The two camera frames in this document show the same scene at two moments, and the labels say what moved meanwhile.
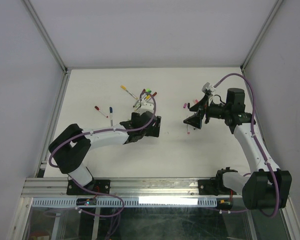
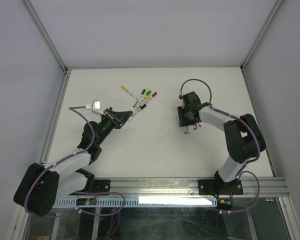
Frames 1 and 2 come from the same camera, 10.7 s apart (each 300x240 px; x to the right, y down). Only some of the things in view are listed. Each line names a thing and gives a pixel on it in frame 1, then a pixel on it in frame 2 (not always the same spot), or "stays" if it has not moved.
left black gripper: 154,131 -> 113,116
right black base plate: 213,187 stays
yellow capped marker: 124,88 stays
